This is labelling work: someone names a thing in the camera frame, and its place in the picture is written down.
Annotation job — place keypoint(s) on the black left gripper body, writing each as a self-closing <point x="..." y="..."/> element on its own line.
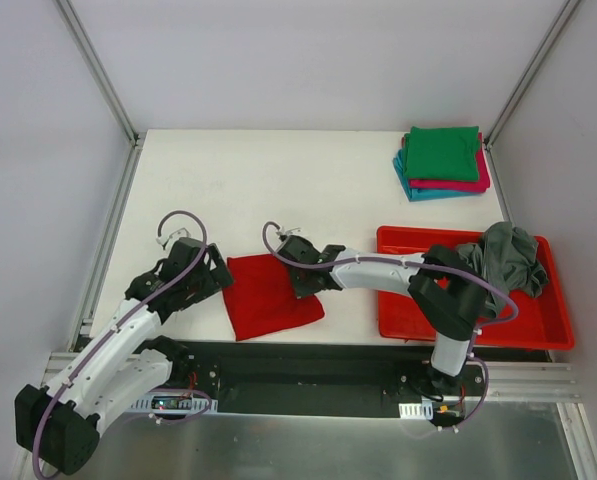
<point x="217" y="267"/>

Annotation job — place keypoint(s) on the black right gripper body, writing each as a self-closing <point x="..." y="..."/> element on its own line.
<point x="295" y="270"/>

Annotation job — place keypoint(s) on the red t-shirt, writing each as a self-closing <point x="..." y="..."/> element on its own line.
<point x="261" y="300"/>

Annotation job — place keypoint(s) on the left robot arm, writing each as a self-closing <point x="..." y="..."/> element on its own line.
<point x="61" y="423"/>

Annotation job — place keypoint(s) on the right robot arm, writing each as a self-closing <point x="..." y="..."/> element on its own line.
<point x="450" y="295"/>

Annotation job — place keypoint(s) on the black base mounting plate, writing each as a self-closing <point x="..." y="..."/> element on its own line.
<point x="356" y="381"/>

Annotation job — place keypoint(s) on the teal folded t-shirt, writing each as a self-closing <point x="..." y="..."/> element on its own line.
<point x="422" y="194"/>

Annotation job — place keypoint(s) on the green folded t-shirt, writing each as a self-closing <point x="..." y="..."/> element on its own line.
<point x="447" y="153"/>

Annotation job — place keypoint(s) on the magenta folded t-shirt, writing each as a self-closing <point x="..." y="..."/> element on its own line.
<point x="476" y="187"/>

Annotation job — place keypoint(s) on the grey crumpled t-shirt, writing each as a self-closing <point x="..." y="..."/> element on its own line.
<point x="506" y="256"/>

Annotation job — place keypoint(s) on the red plastic tray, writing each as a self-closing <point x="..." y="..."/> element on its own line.
<point x="543" y="323"/>

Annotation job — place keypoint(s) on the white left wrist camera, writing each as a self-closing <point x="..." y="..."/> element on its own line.
<point x="167" y="241"/>

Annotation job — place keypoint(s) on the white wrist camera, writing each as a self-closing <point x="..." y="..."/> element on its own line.
<point x="167" y="241"/>
<point x="289" y="232"/>

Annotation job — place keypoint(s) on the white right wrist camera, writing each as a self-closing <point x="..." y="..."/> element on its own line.
<point x="289" y="232"/>

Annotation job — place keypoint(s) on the left white cable duct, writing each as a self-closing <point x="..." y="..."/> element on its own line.
<point x="172" y="405"/>

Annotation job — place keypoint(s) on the white cable duct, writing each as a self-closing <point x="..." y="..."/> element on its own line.
<point x="172" y="405"/>
<point x="416" y="411"/>

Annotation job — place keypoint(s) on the left aluminium frame post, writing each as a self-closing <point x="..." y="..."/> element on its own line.
<point x="85" y="46"/>

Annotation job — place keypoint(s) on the aluminium frame post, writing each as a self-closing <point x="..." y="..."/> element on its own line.
<point x="85" y="46"/>
<point x="547" y="44"/>

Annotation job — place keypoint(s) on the right white cable duct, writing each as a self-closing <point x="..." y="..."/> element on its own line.
<point x="416" y="411"/>

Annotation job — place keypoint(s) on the right aluminium frame post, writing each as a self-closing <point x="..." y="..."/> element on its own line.
<point x="547" y="44"/>

